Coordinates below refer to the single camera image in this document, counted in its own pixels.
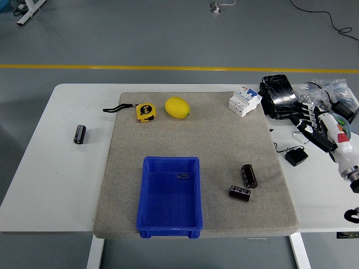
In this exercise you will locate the dark brown cylindrical battery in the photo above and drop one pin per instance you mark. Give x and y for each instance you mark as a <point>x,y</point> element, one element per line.
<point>249,175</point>
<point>239,193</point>

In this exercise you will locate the white circuit breaker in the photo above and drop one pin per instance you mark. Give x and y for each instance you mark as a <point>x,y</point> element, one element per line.
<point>243,101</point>

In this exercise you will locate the white table leg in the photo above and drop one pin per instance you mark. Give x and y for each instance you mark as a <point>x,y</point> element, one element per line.
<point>94,252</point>
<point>301,252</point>

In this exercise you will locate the silver floor socket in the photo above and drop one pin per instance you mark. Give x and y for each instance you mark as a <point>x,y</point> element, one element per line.
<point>215,7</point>

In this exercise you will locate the green plastic parts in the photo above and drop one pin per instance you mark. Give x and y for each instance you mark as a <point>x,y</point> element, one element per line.
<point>341,122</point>

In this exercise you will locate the yellow tape measure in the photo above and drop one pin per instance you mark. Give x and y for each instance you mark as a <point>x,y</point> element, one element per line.
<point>146,112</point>

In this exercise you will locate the grey-brown mat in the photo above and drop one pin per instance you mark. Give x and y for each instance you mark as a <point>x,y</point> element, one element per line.
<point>213,140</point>

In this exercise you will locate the large black power adapter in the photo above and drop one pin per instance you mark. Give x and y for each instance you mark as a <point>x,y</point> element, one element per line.
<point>344,110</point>

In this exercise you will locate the blue plastic box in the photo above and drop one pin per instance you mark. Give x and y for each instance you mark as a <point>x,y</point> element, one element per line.
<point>169,199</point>

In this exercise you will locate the table height control panel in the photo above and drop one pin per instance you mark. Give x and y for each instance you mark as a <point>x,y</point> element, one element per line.
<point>347,235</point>

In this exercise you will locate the small black power adapter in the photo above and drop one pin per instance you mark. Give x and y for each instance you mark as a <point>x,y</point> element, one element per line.
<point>296,157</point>

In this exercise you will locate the plastic bag of blue parts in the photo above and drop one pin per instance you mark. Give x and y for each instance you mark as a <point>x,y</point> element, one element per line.
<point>336,88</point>

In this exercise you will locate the light blue bowl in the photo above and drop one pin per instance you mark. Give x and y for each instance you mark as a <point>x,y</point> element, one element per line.
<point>347,127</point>

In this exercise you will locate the black cylindrical battery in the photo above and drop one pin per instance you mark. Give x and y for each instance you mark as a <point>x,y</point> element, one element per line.
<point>79,134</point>

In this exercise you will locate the white desk frame leg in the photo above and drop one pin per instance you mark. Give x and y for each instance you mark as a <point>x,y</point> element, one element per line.
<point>28,12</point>

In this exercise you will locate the yellow lemon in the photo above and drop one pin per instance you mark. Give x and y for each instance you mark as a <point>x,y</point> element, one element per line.
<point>177,107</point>

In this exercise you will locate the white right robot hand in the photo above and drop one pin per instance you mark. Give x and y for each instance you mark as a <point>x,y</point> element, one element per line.
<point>345,152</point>

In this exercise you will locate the black wrapped device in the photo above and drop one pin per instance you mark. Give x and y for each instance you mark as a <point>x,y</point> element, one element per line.
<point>277,92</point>

